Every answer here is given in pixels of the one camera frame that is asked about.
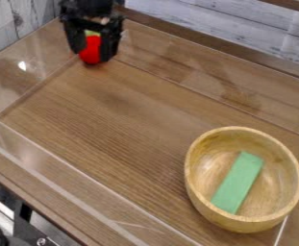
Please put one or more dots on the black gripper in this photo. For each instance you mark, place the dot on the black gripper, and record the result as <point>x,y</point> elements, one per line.
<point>80,12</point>

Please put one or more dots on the red plush strawberry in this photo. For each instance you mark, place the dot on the red plush strawberry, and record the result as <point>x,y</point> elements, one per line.
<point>89,54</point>

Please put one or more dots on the wooden bowl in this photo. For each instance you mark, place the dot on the wooden bowl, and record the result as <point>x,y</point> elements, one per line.
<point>274,193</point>

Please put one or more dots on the green rectangular block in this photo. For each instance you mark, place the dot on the green rectangular block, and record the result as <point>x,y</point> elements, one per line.
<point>235,185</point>

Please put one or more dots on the clear acrylic wall panel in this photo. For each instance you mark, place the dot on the clear acrylic wall panel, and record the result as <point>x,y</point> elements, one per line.
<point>87,209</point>

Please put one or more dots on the black table leg frame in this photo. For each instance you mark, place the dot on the black table leg frame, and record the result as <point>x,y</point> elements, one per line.
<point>35,230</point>

